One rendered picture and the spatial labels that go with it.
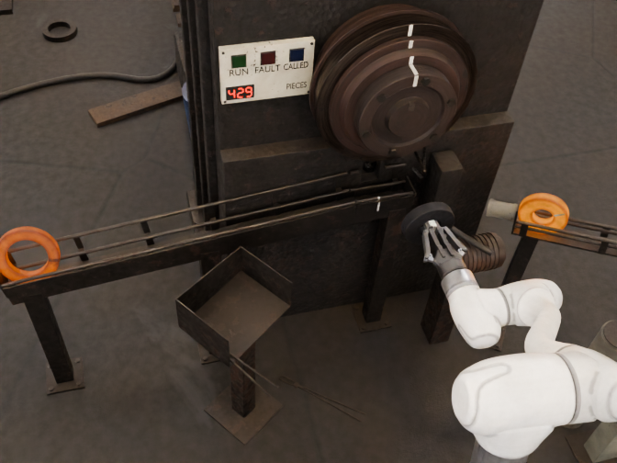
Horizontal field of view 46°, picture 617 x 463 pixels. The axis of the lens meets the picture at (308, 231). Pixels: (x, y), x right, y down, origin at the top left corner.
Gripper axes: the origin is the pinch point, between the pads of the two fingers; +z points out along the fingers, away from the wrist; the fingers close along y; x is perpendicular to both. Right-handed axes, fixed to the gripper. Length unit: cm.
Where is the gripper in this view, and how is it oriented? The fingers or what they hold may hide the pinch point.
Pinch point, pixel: (429, 220)
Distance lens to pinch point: 212.1
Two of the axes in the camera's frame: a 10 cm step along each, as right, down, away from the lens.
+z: -2.5, -7.7, 5.9
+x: 0.7, -6.2, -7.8
